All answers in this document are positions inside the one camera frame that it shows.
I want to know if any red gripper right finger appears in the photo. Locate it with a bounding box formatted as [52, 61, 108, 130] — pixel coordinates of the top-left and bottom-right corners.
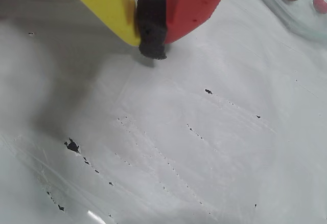
[136, 0, 235, 61]

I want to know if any white table cover sheet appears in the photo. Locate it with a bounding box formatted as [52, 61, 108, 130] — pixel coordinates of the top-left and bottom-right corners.
[0, 0, 327, 224]

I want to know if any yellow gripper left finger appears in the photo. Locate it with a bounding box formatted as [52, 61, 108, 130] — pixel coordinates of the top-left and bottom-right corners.
[57, 0, 142, 47]

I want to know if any glass bowl with red balls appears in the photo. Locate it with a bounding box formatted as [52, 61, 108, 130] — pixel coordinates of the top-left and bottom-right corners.
[251, 0, 327, 42]

